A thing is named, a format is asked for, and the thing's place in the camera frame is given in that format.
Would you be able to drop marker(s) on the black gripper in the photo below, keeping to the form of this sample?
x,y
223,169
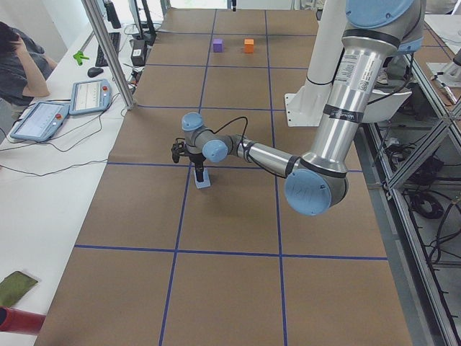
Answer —
x,y
197,158

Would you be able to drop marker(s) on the light blue foam block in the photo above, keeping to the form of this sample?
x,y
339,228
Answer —
x,y
204,182

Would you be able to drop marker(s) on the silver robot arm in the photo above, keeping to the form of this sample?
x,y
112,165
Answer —
x,y
372,31

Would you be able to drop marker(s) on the purple foam block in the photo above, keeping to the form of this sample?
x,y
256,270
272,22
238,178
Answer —
x,y
217,45

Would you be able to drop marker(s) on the orange foam block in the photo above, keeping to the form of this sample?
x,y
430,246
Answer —
x,y
248,45

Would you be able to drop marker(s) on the black power adapter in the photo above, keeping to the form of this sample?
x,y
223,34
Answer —
x,y
138,54

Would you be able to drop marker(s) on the far blue teach pendant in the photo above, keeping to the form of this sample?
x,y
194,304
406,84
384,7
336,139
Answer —
x,y
90,97

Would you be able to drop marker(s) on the blue teach pendant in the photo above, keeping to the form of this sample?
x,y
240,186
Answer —
x,y
41,122
90,97

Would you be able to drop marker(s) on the black computer mouse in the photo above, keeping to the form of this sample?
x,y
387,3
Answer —
x,y
94,71

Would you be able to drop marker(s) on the near blue teach pendant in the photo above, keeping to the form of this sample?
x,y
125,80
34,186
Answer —
x,y
41,122

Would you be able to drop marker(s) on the green plastic clamp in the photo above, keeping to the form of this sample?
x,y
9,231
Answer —
x,y
80,57

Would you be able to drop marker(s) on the seated person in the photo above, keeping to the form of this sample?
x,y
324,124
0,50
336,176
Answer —
x,y
25,68

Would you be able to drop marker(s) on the olive green bean bag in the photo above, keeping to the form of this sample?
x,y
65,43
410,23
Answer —
x,y
14,287

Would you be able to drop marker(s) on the red cylinder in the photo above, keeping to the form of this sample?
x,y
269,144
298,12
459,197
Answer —
x,y
21,322

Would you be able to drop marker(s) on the aluminium frame post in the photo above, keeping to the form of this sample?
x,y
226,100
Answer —
x,y
100,30

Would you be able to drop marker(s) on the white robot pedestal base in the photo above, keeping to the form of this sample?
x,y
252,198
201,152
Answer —
x,y
305,108

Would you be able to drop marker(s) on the aluminium frame rack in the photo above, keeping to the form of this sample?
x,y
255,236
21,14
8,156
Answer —
x,y
417,153

